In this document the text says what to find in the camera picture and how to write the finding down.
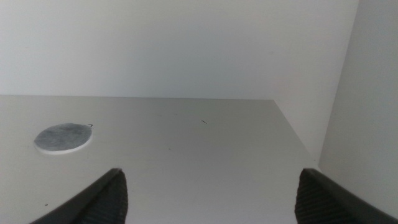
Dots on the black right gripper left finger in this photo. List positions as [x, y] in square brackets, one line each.
[102, 202]

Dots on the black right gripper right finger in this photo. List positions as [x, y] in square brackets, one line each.
[320, 202]

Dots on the round grey cup mat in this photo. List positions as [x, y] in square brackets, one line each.
[62, 137]

